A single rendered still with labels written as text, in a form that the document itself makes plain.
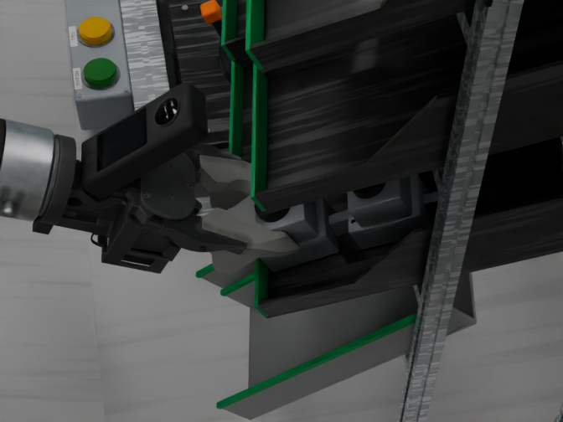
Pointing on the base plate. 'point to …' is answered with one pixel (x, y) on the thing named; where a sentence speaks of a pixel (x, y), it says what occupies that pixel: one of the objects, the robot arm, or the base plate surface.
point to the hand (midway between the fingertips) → (286, 213)
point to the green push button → (100, 72)
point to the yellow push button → (95, 30)
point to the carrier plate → (202, 64)
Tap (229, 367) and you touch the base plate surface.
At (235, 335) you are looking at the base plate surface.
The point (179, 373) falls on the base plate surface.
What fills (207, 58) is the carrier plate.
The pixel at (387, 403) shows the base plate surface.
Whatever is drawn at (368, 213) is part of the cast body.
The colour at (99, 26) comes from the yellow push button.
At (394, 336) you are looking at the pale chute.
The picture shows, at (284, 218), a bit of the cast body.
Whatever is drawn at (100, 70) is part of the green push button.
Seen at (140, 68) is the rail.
